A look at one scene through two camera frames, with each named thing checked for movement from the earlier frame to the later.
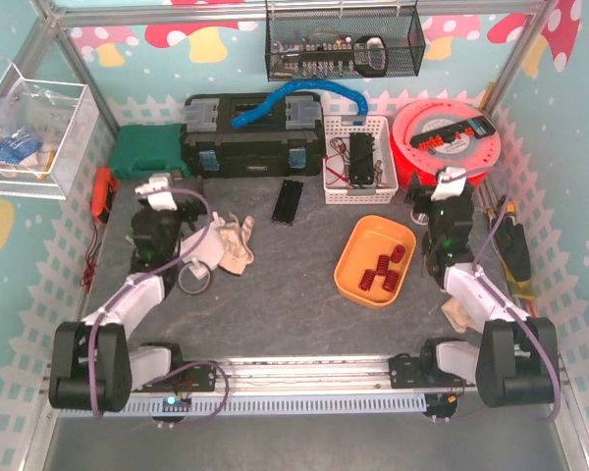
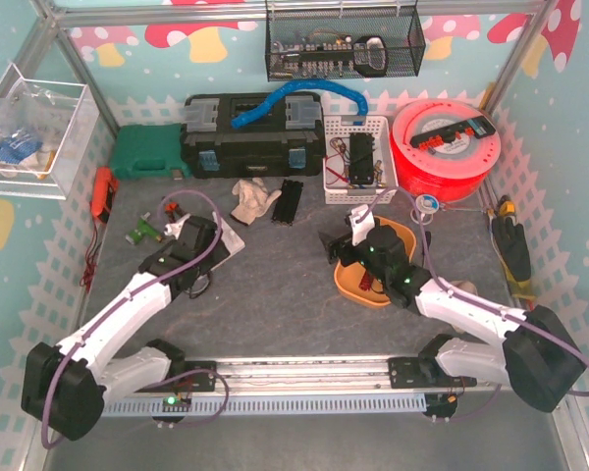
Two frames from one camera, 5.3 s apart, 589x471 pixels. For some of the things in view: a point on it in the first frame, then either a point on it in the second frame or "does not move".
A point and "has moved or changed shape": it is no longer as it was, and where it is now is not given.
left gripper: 178,206 to 196,231
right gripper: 423,197 to 344,248
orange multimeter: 104,190 does not move
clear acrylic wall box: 33,133 does not move
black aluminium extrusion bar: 288,201 does not move
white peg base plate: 208,253 has moved or changed shape
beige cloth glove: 236,238 to 254,199
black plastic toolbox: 287,140 does not move
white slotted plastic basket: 338,189 does not move
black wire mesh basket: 323,43 does not move
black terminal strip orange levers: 479,127 does not move
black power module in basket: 360,160 does not move
